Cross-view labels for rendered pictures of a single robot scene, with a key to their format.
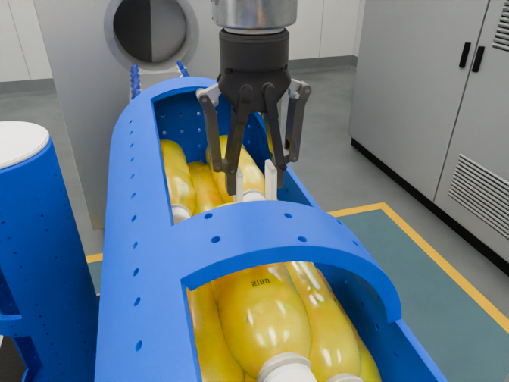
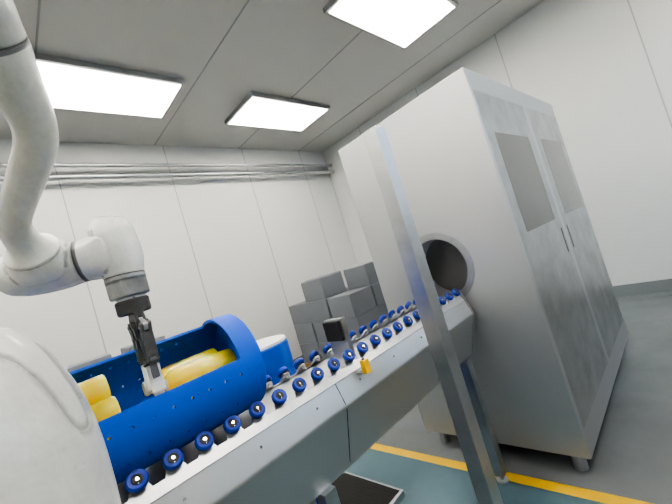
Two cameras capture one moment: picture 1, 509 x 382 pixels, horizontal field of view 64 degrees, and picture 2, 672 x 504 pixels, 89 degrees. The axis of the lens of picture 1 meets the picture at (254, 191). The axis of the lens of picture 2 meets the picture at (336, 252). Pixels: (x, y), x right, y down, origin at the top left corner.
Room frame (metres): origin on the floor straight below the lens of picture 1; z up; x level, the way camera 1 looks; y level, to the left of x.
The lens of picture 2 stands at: (0.51, -0.99, 1.28)
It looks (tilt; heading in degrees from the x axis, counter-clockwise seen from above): 2 degrees up; 62
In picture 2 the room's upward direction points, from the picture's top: 17 degrees counter-clockwise
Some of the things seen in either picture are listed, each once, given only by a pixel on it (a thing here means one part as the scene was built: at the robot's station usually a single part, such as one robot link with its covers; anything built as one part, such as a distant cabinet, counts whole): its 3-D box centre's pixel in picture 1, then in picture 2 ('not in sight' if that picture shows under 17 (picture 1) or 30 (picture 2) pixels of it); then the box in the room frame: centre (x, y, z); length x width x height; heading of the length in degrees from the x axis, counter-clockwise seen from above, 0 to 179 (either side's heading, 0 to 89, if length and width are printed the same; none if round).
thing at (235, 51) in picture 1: (254, 70); (136, 316); (0.45, 0.00, 1.30); 0.08 x 0.07 x 0.09; 105
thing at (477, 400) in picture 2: not in sight; (483, 420); (1.75, 0.34, 0.31); 0.06 x 0.06 x 0.63; 15
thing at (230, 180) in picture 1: (223, 176); not in sight; (0.44, 0.04, 1.17); 0.03 x 0.01 x 0.05; 105
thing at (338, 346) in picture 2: not in sight; (338, 338); (1.06, 0.22, 1.00); 0.10 x 0.04 x 0.15; 105
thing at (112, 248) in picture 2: not in sight; (110, 247); (0.44, 0.00, 1.48); 0.13 x 0.11 x 0.16; 171
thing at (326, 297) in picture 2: not in sight; (344, 317); (2.51, 3.03, 0.59); 1.20 x 0.80 x 1.19; 107
